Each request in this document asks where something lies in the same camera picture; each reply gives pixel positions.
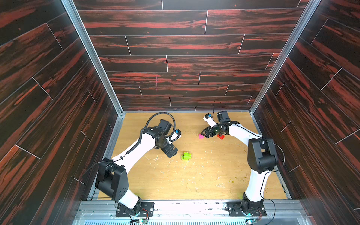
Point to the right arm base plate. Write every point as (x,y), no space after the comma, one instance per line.
(246,208)

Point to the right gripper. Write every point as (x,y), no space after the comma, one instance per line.
(209,131)

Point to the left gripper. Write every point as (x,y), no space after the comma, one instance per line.
(167,151)

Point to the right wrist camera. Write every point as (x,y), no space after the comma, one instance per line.
(209,119)

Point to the red lego brick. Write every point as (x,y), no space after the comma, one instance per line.
(221,136)

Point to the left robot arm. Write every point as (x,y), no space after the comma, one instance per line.
(112,175)

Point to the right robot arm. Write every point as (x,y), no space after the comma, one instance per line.
(261,157)

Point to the aluminium front rail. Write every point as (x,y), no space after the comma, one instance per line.
(187,212)

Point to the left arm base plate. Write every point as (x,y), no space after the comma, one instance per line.
(141,210)

